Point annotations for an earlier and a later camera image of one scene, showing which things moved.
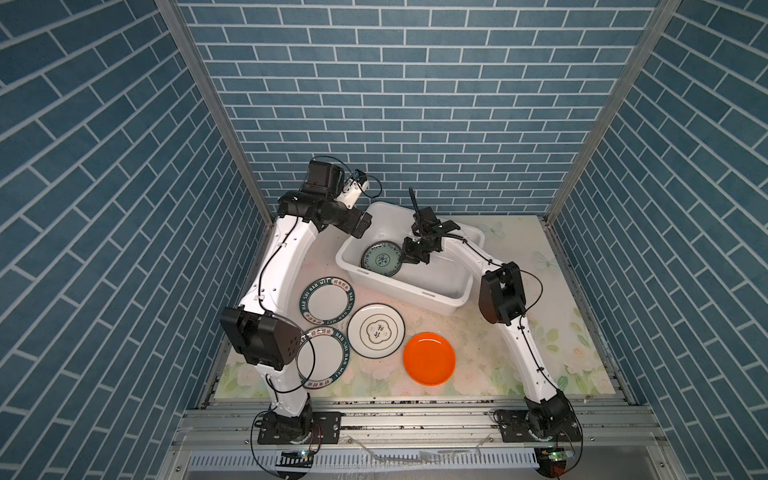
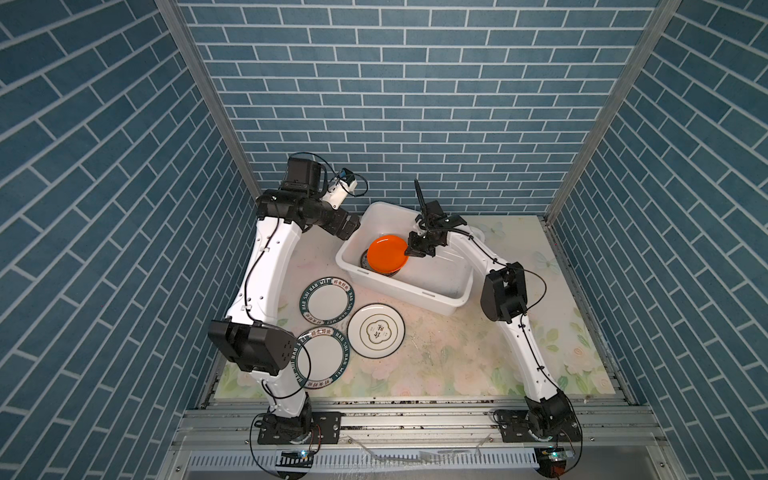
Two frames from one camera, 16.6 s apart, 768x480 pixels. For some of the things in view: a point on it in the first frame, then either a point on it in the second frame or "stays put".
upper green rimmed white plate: (327, 301) stays put
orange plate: (429, 359) to (386, 253)
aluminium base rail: (414, 427) stays put
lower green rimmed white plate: (324, 357) stays put
